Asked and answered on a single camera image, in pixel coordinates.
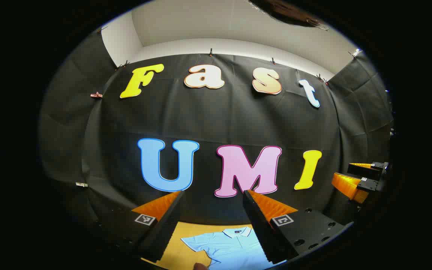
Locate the light blue T-shirt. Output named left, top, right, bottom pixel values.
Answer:
left=180, top=226, right=288, bottom=270

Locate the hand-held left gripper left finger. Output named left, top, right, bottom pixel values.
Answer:
left=92, top=190, right=186, bottom=263

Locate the person's head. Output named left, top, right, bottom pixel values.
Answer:
left=249, top=0, right=330, bottom=31

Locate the black backdrop cloth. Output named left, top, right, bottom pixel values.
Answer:
left=38, top=32, right=395, bottom=225

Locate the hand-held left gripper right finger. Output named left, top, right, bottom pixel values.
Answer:
left=242, top=190, right=354, bottom=265

